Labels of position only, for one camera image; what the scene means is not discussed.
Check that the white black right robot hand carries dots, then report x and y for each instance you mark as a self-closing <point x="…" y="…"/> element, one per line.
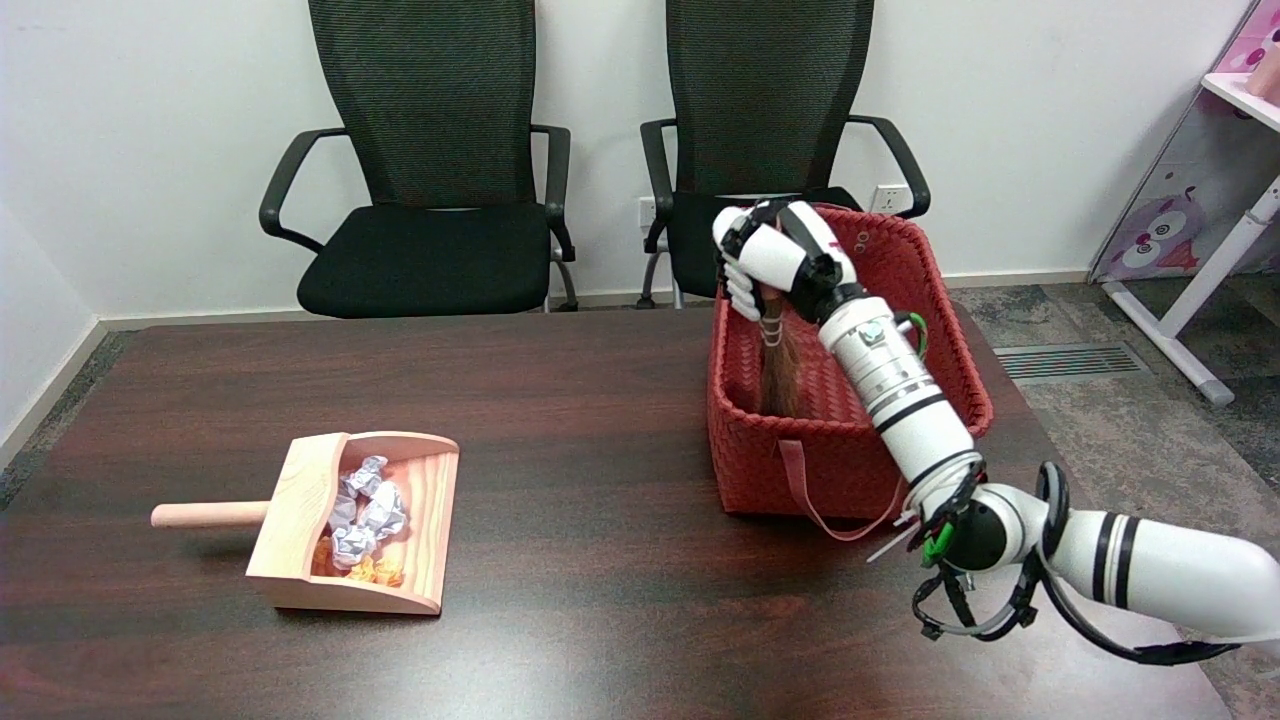
<point x="780" y="262"/>

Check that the small brown straw broom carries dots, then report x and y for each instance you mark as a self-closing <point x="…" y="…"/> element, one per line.
<point x="780" y="370"/>

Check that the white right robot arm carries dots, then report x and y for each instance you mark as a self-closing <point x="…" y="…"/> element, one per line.
<point x="960" y="450"/>

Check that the red woven basket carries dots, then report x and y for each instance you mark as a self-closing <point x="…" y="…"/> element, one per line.
<point x="850" y="400"/>

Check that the black mesh office chair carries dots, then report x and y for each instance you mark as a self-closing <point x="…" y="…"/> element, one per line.
<point x="770" y="100"/>
<point x="430" y="200"/>

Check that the metal floor vent grille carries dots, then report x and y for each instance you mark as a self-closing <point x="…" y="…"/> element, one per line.
<point x="1068" y="362"/>

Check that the pink owl print panel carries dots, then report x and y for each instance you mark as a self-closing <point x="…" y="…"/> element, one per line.
<point x="1190" y="180"/>

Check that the white pink kids desk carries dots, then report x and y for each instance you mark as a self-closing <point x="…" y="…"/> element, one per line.
<point x="1220" y="230"/>

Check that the crumpled silver paper ball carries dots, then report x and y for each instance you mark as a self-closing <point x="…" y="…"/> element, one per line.
<point x="366" y="476"/>
<point x="370" y="530"/>

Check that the wooden dustpan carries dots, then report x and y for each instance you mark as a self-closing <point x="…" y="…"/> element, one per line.
<point x="350" y="524"/>

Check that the crumpled orange paper scrap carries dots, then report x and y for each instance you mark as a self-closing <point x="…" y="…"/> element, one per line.
<point x="372" y="570"/>

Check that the white wall power outlet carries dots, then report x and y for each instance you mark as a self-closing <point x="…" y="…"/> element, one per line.
<point x="647" y="212"/>
<point x="886" y="198"/>

